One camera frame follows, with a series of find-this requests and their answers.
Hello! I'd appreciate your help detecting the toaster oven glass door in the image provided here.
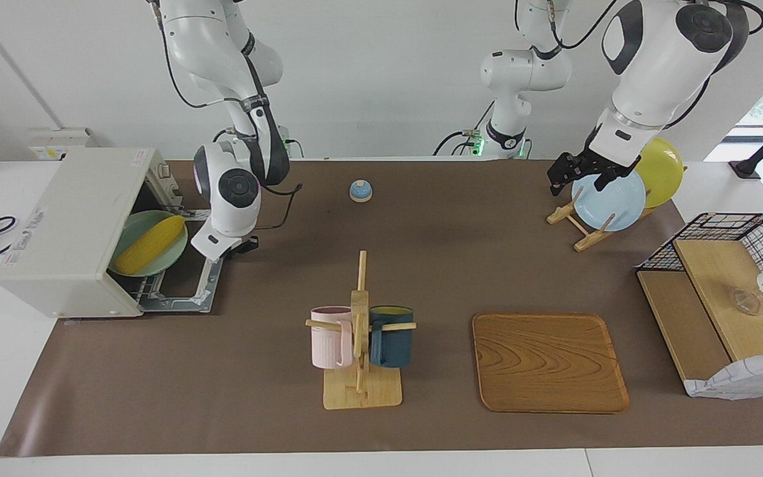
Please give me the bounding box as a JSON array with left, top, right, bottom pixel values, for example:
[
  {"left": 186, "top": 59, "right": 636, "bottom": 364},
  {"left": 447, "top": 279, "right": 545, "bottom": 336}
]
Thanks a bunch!
[{"left": 140, "top": 209, "right": 236, "bottom": 314}]

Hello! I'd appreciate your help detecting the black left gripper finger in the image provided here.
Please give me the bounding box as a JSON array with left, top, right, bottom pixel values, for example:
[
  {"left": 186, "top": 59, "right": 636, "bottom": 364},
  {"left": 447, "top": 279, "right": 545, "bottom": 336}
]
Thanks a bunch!
[
  {"left": 548, "top": 155, "right": 579, "bottom": 197},
  {"left": 593, "top": 169, "right": 623, "bottom": 194}
]

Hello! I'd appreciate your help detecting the wooden shelf with wire basket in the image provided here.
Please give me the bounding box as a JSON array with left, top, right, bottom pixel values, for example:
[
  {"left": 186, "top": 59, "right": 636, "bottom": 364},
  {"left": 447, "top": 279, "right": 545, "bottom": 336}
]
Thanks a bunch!
[{"left": 635, "top": 213, "right": 763, "bottom": 398}]

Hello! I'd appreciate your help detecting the wooden plate rack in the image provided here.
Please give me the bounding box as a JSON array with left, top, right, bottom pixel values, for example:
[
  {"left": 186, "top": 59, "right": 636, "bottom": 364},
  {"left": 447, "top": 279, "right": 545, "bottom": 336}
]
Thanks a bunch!
[{"left": 546, "top": 166, "right": 687, "bottom": 252}]

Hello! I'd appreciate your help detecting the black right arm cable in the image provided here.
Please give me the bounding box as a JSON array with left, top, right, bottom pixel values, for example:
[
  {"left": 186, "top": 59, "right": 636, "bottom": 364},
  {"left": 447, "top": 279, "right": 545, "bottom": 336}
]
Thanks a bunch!
[{"left": 155, "top": 0, "right": 303, "bottom": 233}]

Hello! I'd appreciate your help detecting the dark blue mug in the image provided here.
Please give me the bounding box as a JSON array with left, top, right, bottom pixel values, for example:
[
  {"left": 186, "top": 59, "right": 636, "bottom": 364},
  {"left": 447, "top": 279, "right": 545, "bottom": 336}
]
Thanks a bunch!
[{"left": 370, "top": 305, "right": 415, "bottom": 369}]

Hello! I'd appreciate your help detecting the light blue plate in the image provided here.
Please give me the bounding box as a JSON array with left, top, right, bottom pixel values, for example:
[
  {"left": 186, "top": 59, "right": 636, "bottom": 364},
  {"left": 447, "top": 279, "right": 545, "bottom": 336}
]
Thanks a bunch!
[{"left": 571, "top": 169, "right": 647, "bottom": 233}]

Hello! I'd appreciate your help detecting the yellow plate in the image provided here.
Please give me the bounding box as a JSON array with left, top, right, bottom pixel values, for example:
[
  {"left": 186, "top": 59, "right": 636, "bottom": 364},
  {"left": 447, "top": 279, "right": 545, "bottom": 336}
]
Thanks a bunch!
[{"left": 633, "top": 138, "right": 685, "bottom": 209}]

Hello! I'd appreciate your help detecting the clear glass object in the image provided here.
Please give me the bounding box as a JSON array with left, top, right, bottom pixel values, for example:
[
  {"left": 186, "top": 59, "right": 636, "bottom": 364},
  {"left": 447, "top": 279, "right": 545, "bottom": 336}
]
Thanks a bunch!
[{"left": 731, "top": 287, "right": 763, "bottom": 317}]

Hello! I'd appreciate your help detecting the beige toaster oven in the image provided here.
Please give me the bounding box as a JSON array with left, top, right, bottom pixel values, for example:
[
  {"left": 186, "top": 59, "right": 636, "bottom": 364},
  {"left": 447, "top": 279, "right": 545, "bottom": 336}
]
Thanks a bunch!
[{"left": 0, "top": 147, "right": 187, "bottom": 320}]

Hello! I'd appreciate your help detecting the brown table mat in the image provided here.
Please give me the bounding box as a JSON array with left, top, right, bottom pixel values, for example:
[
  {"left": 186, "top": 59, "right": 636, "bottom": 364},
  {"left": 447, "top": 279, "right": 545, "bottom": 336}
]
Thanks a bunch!
[{"left": 0, "top": 159, "right": 763, "bottom": 458}]

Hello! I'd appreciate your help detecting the pale green plate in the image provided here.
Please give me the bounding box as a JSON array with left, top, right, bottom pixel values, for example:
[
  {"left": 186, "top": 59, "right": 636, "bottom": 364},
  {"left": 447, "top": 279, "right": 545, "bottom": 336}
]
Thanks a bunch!
[{"left": 109, "top": 211, "right": 189, "bottom": 278}]

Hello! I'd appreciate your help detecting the brown wooden tray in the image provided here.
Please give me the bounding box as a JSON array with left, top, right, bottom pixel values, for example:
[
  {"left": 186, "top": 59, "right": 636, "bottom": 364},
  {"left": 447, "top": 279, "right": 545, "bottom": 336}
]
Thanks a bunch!
[{"left": 472, "top": 313, "right": 630, "bottom": 414}]

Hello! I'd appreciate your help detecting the white checkered cloth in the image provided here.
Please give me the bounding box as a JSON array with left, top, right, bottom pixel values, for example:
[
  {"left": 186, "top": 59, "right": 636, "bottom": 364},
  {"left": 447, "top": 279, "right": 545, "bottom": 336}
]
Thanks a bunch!
[{"left": 684, "top": 349, "right": 763, "bottom": 401}]

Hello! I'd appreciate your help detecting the pink mug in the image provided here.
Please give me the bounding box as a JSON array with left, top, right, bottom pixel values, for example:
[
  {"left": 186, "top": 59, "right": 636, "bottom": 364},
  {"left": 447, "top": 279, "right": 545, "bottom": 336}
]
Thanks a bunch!
[{"left": 310, "top": 306, "right": 354, "bottom": 370}]

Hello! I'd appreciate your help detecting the wooden mug rack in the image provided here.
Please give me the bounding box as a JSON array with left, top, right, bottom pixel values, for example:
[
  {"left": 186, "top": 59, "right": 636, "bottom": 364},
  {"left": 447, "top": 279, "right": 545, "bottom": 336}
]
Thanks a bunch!
[{"left": 305, "top": 250, "right": 417, "bottom": 410}]

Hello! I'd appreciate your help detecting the yellow corn cob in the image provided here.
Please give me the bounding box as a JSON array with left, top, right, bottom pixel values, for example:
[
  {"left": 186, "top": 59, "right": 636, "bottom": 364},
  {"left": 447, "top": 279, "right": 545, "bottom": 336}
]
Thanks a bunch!
[{"left": 114, "top": 215, "right": 185, "bottom": 275}]

